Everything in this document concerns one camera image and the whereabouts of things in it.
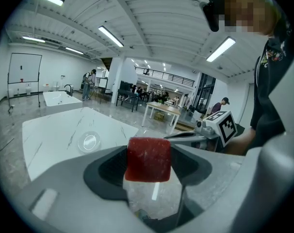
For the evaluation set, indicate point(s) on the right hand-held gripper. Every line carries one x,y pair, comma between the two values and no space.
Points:
225,127

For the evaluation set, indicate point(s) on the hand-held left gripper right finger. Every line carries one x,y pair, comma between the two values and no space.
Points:
210,173

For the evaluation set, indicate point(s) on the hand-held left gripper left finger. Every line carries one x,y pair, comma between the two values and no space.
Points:
64,203

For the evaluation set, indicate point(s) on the red cube block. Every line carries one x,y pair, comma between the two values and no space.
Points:
148,158

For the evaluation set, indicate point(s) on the clear round dish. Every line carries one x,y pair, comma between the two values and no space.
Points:
89,142

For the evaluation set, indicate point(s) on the person's right forearm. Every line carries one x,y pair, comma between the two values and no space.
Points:
241,143

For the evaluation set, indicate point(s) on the cardboard box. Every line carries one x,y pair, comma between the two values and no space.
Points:
159,116

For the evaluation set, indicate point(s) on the wooden table with white legs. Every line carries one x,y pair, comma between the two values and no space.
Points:
164,107

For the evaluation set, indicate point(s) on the group of seated people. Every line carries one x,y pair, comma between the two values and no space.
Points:
156,94

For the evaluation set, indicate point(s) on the black mezzanine railing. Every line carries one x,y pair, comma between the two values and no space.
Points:
166,76

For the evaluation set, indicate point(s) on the black bench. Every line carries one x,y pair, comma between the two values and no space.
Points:
127,98

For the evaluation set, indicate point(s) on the white marble table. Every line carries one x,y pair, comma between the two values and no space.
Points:
62,130

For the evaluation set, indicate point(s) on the black cartoon print shirt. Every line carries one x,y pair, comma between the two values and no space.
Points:
268,101

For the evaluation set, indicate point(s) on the small easel board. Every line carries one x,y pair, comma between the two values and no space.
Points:
103,82

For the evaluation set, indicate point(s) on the white bathtub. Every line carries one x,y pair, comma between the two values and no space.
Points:
62,102

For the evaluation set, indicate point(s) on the black bathtub faucet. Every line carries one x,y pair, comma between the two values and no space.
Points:
69,87

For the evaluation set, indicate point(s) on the whiteboard on wheeled stand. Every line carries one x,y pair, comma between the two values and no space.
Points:
24,68

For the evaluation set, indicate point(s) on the person's head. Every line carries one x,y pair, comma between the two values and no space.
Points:
246,8

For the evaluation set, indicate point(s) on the black head-worn camera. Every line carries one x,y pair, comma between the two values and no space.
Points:
211,17

